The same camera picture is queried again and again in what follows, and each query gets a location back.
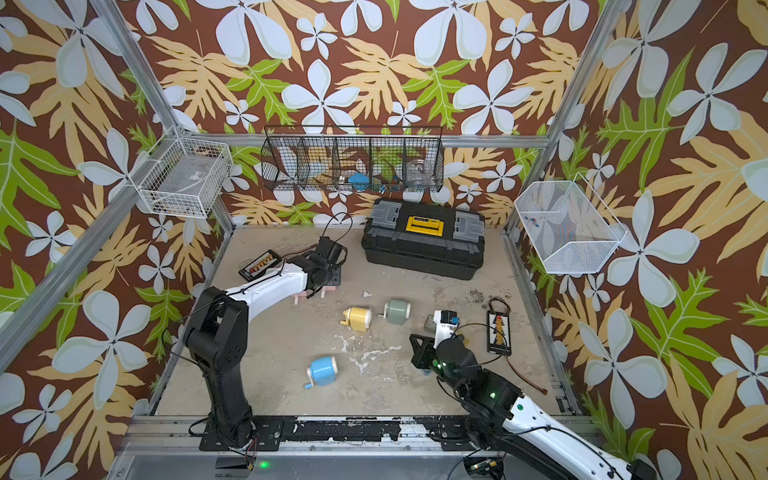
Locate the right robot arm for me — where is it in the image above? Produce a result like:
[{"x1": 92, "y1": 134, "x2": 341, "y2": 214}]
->
[{"x1": 409, "y1": 334, "x2": 656, "y2": 479}]

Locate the clear grey tray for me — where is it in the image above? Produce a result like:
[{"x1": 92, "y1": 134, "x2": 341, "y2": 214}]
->
[{"x1": 424, "y1": 315, "x2": 436, "y2": 333}]

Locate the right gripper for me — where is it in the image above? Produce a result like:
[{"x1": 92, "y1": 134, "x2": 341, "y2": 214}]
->
[{"x1": 406, "y1": 333, "x2": 469, "y2": 399}]

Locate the black battery holder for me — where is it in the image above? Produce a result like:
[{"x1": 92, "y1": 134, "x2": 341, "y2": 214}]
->
[
  {"x1": 486, "y1": 297, "x2": 512, "y2": 357},
  {"x1": 238, "y1": 249, "x2": 282, "y2": 282}
]

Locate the blue pencil sharpener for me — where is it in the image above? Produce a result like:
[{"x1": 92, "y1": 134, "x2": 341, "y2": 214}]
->
[{"x1": 304, "y1": 355, "x2": 338, "y2": 389}]

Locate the black battery holder left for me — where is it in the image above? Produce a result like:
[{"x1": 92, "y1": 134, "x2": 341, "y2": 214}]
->
[{"x1": 238, "y1": 249, "x2": 282, "y2": 282}]

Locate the white wire basket right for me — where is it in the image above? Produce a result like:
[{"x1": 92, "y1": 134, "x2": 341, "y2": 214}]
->
[{"x1": 515, "y1": 174, "x2": 628, "y2": 276}]

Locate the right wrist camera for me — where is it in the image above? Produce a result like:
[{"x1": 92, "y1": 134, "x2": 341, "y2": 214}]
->
[{"x1": 433, "y1": 310, "x2": 460, "y2": 348}]

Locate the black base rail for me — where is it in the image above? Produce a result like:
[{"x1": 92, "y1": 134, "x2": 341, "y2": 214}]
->
[{"x1": 200, "y1": 415, "x2": 523, "y2": 452}]

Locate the white wire basket left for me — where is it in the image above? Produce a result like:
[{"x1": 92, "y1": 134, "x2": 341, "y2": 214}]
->
[{"x1": 131, "y1": 127, "x2": 233, "y2": 219}]

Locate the black plastic toolbox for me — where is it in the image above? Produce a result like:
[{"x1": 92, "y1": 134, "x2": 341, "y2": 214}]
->
[{"x1": 361, "y1": 199, "x2": 485, "y2": 280}]

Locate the green sharpener centre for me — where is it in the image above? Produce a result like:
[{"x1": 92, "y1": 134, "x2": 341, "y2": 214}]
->
[{"x1": 382, "y1": 299, "x2": 412, "y2": 325}]

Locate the black battery holder right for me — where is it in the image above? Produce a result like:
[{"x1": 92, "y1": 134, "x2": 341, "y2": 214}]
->
[{"x1": 486, "y1": 297, "x2": 512, "y2": 357}]

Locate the yellow pencil sharpener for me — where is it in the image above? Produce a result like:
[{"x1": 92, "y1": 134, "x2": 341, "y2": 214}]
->
[{"x1": 340, "y1": 307, "x2": 373, "y2": 332}]

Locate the black wire basket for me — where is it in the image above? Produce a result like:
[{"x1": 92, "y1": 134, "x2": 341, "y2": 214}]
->
[{"x1": 258, "y1": 125, "x2": 445, "y2": 193}]

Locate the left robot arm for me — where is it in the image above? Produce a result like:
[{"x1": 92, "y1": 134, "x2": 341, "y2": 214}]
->
[{"x1": 182, "y1": 236, "x2": 348, "y2": 453}]

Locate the white wire basket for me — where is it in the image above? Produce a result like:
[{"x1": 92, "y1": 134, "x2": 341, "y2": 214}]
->
[
  {"x1": 515, "y1": 174, "x2": 628, "y2": 276},
  {"x1": 131, "y1": 127, "x2": 233, "y2": 219}
]

